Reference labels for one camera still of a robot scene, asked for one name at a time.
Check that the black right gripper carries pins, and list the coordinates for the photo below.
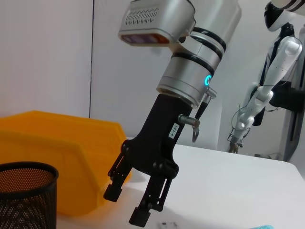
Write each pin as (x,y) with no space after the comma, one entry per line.
(157,143)

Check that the blue cyan scissors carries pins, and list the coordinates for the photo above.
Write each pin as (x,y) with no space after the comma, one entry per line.
(264,227)

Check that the clear plastic ruler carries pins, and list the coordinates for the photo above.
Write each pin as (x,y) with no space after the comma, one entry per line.
(168,224)

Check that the black mesh pen holder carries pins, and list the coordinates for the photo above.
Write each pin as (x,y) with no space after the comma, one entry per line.
(26,200)

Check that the yellow plastic bin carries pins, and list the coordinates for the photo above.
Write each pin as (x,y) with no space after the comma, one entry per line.
(59,148)

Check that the white humanoid robot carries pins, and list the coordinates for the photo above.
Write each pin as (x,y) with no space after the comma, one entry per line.
(274,71)

